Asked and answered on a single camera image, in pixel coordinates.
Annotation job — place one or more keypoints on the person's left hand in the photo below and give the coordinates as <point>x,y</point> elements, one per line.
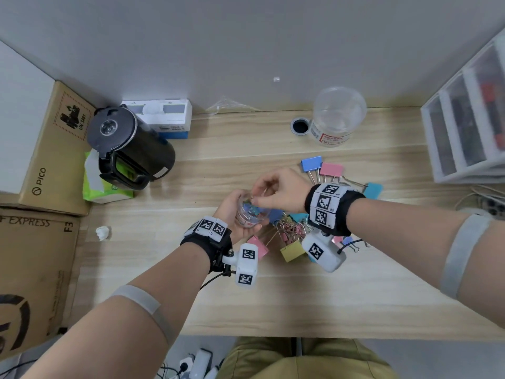
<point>227,217</point>

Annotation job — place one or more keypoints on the person's right hand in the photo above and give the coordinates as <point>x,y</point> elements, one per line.
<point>286,191</point>

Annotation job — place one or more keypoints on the small clear plastic jar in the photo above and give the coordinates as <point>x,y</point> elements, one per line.
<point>246,221</point>

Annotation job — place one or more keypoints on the cluster of small colourful clips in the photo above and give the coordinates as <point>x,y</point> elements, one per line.
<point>252,215</point>

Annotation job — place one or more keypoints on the pile of colourful binder clips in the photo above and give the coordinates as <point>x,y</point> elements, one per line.
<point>311,163</point>

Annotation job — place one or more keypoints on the large clear plastic jar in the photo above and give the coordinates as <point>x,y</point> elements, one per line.
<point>339,110</point>

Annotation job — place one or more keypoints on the person's left forearm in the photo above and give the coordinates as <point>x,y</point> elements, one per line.
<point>169,280</point>

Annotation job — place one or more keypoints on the person's right forearm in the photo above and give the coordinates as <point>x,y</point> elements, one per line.
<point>394,228</point>

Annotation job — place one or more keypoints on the person's olive trousers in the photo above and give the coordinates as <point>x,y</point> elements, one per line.
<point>296,363</point>

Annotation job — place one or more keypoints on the black left wristband with markers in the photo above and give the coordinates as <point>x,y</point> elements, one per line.
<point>213,248</point>

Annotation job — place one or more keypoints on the black wristband with markers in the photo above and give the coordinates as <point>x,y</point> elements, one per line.
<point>213,248</point>
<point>343,209</point>

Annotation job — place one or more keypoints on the black right wristband with markers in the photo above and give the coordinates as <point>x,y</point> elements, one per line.
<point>343,209</point>

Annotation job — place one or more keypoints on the black electric kettle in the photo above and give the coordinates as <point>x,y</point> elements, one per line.
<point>146,153</point>

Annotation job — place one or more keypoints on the clear plastic wrapper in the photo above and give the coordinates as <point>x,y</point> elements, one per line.
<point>227,104</point>

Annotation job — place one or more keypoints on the white and blue box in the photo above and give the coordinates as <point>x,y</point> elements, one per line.
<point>177,114</point>

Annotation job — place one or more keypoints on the crumpled white paper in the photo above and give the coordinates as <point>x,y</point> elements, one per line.
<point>102,233</point>

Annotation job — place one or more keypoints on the green tissue pack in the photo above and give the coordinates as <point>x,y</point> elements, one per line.
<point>94,193</point>

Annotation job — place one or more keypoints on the white power strip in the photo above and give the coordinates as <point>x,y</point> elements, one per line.
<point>201,361</point>

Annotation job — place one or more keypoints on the white plastic drawer unit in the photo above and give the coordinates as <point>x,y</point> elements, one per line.
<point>457,173</point>

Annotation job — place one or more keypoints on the small brown cardboard box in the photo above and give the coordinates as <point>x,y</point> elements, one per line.
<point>51,161</point>

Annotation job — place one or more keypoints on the large brown cardboard box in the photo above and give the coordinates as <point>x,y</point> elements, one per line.
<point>35,280</point>

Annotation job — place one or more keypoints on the grey smartphone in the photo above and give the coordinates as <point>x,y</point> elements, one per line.
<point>495,207</point>

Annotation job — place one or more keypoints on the white cabinet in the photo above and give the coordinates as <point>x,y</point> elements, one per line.
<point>19,126</point>

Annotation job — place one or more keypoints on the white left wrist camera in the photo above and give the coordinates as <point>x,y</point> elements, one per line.
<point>246,268</point>

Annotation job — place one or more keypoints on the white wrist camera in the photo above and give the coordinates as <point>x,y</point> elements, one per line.
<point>323,252</point>
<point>246,268</point>

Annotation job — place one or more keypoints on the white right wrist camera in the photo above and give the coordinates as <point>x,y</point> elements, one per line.
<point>323,252</point>

